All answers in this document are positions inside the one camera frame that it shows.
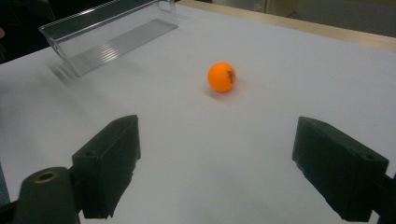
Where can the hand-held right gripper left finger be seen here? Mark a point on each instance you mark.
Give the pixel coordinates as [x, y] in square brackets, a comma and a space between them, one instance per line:
[106, 165]

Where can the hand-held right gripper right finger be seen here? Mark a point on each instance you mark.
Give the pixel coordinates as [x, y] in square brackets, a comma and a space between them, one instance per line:
[336, 168]

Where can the clear plastic tray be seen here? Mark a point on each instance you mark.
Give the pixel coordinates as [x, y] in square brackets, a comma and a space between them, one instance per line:
[107, 40]

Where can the orange ping pong ball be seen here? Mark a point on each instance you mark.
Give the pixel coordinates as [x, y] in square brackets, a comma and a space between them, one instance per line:
[222, 77]

